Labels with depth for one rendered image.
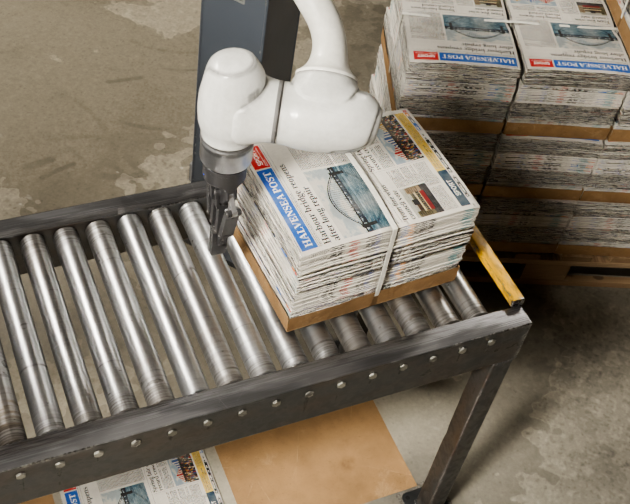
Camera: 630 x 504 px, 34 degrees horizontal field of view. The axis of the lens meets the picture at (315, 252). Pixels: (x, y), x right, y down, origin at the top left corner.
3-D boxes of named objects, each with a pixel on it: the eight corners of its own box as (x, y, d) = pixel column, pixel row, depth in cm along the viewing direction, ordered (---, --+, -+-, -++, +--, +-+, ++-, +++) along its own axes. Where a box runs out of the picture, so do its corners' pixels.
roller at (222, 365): (168, 217, 214) (169, 201, 210) (246, 398, 187) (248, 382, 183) (145, 222, 212) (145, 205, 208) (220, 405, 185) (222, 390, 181)
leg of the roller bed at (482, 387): (432, 494, 263) (502, 338, 213) (442, 513, 260) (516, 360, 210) (413, 500, 261) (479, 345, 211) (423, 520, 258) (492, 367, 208)
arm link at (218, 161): (244, 111, 172) (241, 137, 176) (192, 120, 168) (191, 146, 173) (263, 147, 166) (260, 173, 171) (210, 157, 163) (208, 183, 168)
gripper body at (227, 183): (255, 171, 170) (250, 209, 177) (237, 138, 175) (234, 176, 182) (212, 180, 168) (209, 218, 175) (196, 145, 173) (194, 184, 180)
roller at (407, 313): (337, 182, 227) (340, 166, 223) (432, 346, 200) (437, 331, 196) (316, 186, 225) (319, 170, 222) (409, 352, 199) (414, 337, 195)
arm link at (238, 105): (190, 150, 163) (272, 162, 164) (195, 74, 152) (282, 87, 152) (201, 107, 171) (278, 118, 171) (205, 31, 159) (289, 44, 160)
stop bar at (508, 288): (427, 159, 229) (429, 152, 227) (524, 304, 204) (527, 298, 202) (414, 161, 228) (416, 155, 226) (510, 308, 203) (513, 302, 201)
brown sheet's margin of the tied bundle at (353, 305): (297, 207, 212) (299, 193, 209) (360, 310, 196) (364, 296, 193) (226, 225, 206) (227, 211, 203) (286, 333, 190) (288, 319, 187)
